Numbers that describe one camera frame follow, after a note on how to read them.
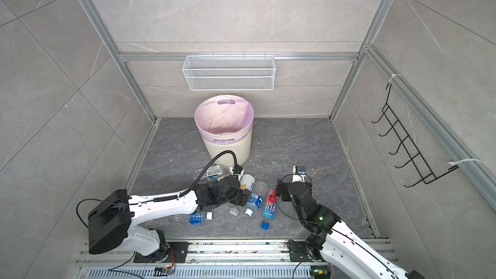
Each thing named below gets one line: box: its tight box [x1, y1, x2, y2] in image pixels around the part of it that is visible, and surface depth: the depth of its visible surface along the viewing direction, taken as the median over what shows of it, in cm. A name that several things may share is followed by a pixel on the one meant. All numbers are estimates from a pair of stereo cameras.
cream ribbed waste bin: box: [194, 94, 255, 166], surface depth 92 cm
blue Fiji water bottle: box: [262, 189, 279, 220], surface depth 81 cm
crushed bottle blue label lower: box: [189, 211, 203, 225], surface depth 78 cm
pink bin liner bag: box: [193, 94, 255, 145], surface depth 92 cm
